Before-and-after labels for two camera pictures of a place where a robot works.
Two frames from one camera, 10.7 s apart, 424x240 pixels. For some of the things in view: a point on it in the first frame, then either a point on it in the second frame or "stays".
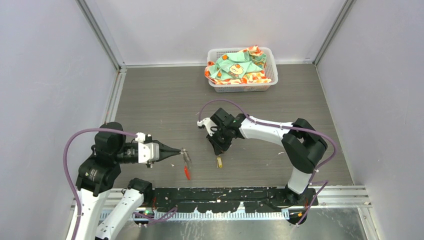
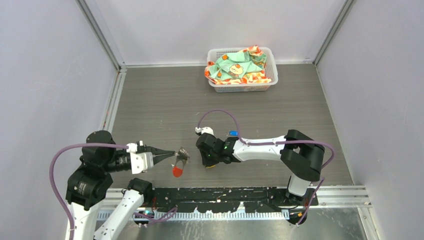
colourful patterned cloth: (245, 66) stays
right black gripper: (219, 148) → (207, 162)
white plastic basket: (271, 70) stays
